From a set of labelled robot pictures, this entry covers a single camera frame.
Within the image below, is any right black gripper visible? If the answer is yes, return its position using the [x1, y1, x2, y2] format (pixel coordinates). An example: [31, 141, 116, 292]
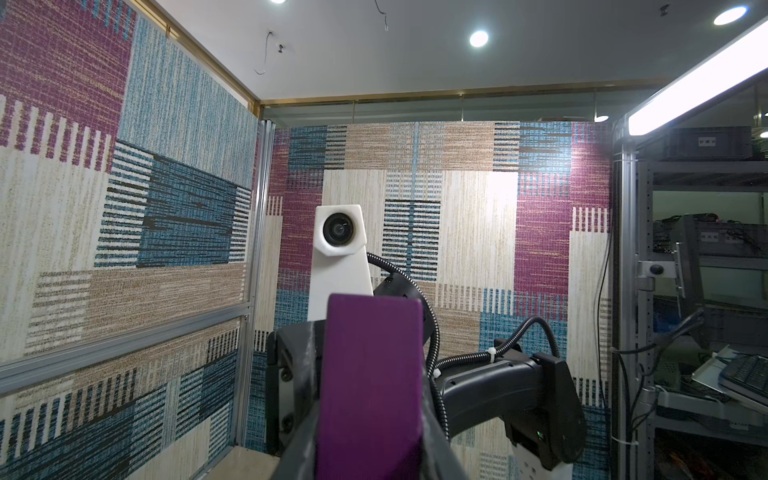
[265, 320, 325, 480]

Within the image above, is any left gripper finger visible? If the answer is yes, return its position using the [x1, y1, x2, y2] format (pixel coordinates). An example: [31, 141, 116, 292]
[419, 383, 468, 480]

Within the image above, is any purple triangular block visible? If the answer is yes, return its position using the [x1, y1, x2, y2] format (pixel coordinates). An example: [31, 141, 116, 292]
[315, 294, 424, 479]

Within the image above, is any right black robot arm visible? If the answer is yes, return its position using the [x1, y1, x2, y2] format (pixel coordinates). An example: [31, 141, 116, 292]
[265, 294, 587, 479]

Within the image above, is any metal equipment rack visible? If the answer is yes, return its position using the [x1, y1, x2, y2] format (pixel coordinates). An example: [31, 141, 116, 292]
[610, 74, 767, 479]

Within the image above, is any white strip light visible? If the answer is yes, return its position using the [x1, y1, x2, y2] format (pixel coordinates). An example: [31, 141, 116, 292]
[627, 19, 767, 136]

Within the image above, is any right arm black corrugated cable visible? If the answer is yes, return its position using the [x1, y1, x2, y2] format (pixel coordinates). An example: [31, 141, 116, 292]
[365, 251, 562, 442]

